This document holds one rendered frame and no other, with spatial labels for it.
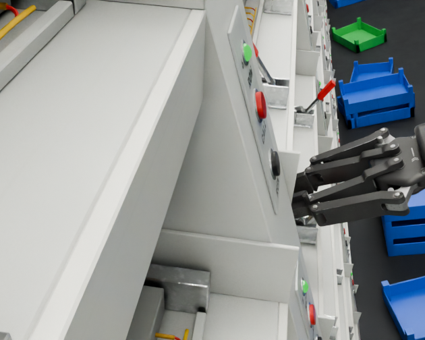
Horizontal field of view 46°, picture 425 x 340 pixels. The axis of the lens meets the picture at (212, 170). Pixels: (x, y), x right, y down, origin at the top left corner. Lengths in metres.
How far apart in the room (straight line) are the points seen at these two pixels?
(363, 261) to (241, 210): 1.55
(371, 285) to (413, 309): 0.15
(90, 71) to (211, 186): 0.12
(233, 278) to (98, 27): 0.18
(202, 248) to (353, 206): 0.27
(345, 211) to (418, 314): 1.15
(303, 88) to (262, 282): 0.68
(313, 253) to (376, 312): 1.07
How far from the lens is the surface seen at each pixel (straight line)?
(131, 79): 0.17
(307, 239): 0.64
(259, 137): 0.29
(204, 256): 0.31
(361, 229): 1.94
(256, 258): 0.31
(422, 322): 1.67
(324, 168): 0.61
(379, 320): 1.67
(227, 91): 0.24
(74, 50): 0.19
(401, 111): 2.48
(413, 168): 0.56
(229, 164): 0.27
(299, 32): 0.98
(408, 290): 1.73
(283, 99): 0.52
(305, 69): 1.01
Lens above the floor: 1.34
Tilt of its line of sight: 34 degrees down
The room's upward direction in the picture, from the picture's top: 19 degrees counter-clockwise
